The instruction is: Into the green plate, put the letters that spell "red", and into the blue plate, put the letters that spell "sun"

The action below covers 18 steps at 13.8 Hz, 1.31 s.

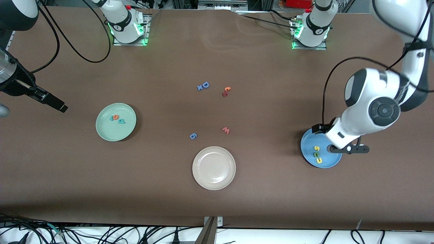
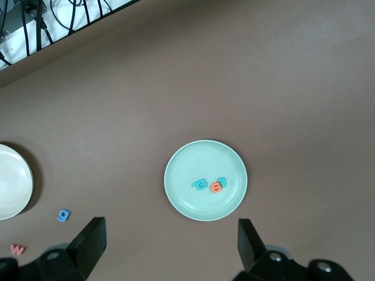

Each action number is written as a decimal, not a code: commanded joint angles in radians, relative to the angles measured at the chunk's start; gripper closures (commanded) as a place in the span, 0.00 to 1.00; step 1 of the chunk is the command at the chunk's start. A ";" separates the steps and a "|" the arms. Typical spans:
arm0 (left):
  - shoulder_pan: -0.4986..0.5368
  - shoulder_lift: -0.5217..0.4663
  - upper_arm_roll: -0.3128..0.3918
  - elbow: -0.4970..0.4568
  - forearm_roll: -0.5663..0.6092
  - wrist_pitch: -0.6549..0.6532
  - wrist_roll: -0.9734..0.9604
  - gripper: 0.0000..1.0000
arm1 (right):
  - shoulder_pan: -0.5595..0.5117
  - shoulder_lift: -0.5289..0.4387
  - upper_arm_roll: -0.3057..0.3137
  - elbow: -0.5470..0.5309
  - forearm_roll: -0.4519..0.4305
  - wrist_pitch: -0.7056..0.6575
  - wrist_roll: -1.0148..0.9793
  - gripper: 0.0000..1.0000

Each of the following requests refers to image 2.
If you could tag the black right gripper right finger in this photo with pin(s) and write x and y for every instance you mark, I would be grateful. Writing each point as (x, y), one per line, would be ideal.
(249, 248)

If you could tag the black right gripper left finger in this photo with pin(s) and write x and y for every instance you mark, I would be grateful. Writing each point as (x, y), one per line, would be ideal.
(88, 248)

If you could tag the orange foam letter e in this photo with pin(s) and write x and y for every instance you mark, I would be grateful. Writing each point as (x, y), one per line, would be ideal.
(212, 189)

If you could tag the teal foam letter r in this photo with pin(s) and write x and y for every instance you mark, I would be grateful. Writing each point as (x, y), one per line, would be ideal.
(224, 183)

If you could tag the teal foam letter p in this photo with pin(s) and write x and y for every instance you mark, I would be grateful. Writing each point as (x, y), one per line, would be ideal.
(195, 183)

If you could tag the blue foam digit 6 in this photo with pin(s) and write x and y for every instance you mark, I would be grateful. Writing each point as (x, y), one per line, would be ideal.
(66, 216)

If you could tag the pink foam letter w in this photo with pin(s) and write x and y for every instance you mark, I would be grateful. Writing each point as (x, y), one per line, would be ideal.
(17, 250)

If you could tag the pale green plate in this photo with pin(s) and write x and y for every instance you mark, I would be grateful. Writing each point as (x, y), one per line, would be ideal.
(205, 158)

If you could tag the beige plate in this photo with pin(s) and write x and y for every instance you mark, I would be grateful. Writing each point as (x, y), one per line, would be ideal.
(11, 181)

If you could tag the brown table mat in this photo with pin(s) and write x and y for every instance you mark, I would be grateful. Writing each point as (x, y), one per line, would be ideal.
(234, 87)

